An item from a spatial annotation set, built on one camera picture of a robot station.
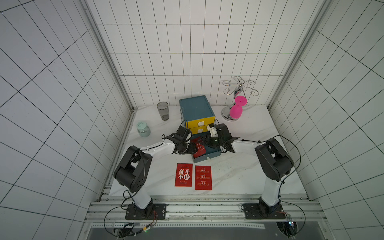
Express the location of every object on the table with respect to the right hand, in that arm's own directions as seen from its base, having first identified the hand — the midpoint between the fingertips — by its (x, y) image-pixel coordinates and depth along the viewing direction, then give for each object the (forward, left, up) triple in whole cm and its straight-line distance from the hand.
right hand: (200, 138), depth 94 cm
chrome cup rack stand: (+25, -24, +19) cm, 40 cm away
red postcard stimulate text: (-23, -2, -7) cm, 24 cm away
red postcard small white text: (-4, 0, -5) cm, 6 cm away
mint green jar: (+4, +38, +2) cm, 39 cm away
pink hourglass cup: (+17, -23, +9) cm, 30 cm away
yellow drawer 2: (+2, +1, +7) cm, 7 cm away
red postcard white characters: (-22, +9, -6) cm, 25 cm away
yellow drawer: (+2, 0, +13) cm, 13 cm away
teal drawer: (-9, -7, -1) cm, 11 cm away
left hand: (-9, +5, -3) cm, 11 cm away
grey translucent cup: (+21, +28, +6) cm, 35 cm away
